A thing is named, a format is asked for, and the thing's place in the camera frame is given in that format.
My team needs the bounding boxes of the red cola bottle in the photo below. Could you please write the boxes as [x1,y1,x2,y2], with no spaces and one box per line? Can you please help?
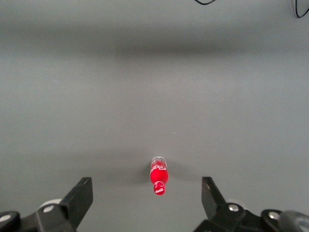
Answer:
[150,156,168,196]

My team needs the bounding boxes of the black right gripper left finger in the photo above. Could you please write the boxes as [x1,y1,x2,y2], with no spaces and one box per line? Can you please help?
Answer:
[35,176,94,232]

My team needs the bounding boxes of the black curved cable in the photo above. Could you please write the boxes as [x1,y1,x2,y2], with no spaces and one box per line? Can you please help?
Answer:
[294,0,309,18]

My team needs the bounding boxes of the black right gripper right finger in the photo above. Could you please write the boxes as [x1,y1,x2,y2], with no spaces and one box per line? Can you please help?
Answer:
[193,176,266,232]

